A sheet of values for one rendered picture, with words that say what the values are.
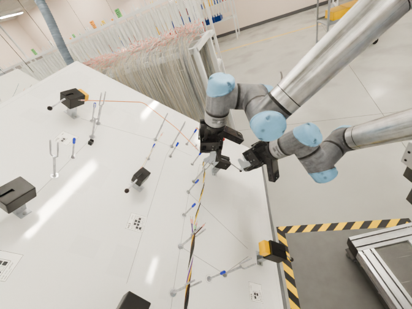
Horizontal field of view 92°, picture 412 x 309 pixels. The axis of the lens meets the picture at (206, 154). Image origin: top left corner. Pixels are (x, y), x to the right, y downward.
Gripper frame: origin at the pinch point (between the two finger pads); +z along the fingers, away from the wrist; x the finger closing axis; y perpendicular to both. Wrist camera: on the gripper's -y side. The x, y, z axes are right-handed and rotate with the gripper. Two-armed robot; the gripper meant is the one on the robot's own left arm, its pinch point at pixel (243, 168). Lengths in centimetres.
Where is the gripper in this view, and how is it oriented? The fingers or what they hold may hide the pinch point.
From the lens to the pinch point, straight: 88.5
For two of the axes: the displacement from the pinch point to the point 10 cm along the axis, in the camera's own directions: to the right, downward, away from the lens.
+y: -5.8, -8.2, -0.2
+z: -4.8, 3.2, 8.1
